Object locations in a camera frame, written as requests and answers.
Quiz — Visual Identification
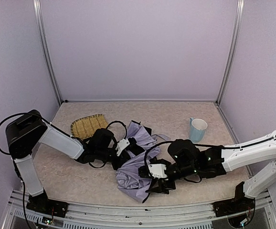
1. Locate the lilac folding umbrella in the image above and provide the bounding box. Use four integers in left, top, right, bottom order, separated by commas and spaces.
116, 121, 170, 203

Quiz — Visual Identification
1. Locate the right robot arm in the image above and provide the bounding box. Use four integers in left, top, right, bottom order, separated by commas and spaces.
138, 130, 276, 217

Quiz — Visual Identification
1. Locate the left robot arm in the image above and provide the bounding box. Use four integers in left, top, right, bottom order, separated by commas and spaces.
0, 110, 131, 217

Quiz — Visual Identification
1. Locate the light blue ceramic mug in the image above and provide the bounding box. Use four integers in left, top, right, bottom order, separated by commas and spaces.
189, 118, 208, 143

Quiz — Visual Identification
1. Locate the woven bamboo tray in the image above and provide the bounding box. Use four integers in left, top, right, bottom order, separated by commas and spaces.
70, 114, 108, 140

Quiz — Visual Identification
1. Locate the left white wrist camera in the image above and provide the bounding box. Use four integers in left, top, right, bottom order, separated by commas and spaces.
116, 137, 137, 156

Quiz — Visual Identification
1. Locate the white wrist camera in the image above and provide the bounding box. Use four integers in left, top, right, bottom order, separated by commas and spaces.
138, 164, 168, 179
116, 137, 137, 156

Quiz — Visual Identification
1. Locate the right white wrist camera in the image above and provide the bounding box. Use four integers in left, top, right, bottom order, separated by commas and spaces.
138, 164, 168, 179

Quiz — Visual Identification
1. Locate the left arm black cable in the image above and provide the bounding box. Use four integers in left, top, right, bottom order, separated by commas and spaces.
104, 121, 128, 144

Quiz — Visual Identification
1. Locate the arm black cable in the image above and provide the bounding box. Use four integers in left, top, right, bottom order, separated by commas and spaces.
144, 140, 244, 172
104, 121, 128, 144

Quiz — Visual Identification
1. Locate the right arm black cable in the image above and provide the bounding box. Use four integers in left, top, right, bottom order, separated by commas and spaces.
144, 140, 244, 172

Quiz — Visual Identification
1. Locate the front aluminium rail base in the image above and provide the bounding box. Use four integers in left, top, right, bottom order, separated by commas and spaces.
1, 188, 276, 229

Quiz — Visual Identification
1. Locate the right aluminium frame post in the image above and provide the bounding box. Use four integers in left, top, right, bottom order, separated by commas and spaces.
216, 0, 245, 106

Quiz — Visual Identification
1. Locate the aluminium frame post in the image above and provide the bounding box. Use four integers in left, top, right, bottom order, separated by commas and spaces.
33, 0, 63, 106
216, 0, 245, 106

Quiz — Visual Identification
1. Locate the left aluminium frame post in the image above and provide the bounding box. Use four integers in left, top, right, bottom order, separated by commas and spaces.
33, 0, 63, 106

